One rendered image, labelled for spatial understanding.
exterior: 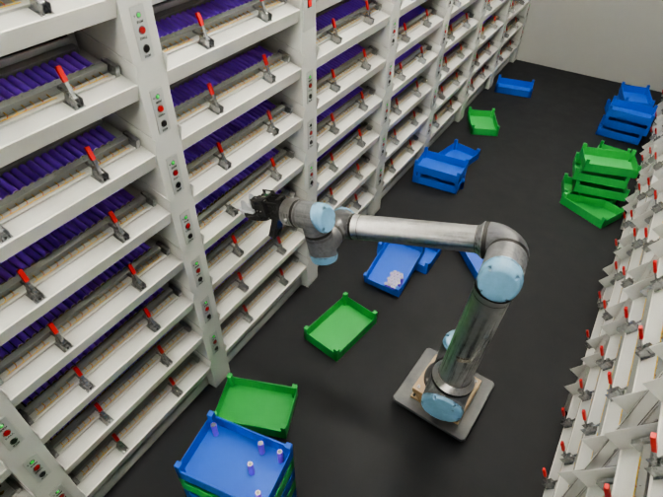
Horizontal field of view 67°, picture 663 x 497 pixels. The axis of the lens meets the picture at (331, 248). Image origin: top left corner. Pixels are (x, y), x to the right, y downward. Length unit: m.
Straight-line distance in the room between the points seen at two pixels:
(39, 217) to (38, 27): 0.41
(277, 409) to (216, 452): 0.49
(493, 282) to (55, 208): 1.12
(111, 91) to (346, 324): 1.54
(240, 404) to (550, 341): 1.45
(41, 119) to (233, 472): 1.13
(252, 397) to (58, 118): 1.39
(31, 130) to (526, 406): 2.01
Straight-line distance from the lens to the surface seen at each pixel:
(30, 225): 1.33
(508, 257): 1.43
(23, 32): 1.21
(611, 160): 3.57
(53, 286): 1.45
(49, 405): 1.72
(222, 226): 1.81
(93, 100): 1.33
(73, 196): 1.37
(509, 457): 2.21
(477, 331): 1.58
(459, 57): 3.76
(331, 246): 1.62
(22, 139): 1.24
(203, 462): 1.77
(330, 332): 2.40
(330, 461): 2.09
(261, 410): 2.19
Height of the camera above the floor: 1.90
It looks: 42 degrees down
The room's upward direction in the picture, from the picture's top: 1 degrees clockwise
